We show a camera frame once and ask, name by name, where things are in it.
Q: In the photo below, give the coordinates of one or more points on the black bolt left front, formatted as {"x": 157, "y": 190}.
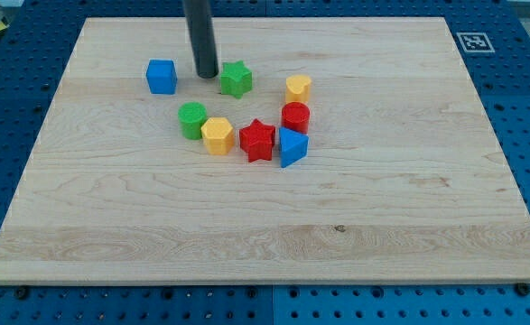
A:
{"x": 21, "y": 293}

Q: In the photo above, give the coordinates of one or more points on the yellow hexagon block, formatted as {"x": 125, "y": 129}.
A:
{"x": 218, "y": 136}

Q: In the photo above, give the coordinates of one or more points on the black bolt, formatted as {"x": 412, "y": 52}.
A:
{"x": 522, "y": 289}
{"x": 21, "y": 293}

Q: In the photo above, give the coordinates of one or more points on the yellow heart block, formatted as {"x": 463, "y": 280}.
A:
{"x": 298, "y": 88}

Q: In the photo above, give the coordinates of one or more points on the green star block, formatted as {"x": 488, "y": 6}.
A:
{"x": 235, "y": 79}

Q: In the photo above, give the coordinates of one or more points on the blue triangle block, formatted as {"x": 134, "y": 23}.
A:
{"x": 293, "y": 146}

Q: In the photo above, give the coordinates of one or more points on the black bolt right front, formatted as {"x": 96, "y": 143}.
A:
{"x": 522, "y": 289}

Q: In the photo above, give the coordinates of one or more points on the blue cube block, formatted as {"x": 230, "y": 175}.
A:
{"x": 161, "y": 77}

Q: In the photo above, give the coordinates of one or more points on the red cylinder block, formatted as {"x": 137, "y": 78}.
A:
{"x": 296, "y": 116}

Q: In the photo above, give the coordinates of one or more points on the red star block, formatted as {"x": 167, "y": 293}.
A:
{"x": 257, "y": 141}

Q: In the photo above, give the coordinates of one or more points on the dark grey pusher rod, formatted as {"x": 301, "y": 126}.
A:
{"x": 198, "y": 16}

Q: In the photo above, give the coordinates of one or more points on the green cylinder block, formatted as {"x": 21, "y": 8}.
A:
{"x": 192, "y": 116}

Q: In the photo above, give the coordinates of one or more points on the wooden board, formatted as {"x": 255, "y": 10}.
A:
{"x": 404, "y": 181}

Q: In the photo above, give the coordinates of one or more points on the white fiducial marker tag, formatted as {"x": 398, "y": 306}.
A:
{"x": 475, "y": 42}

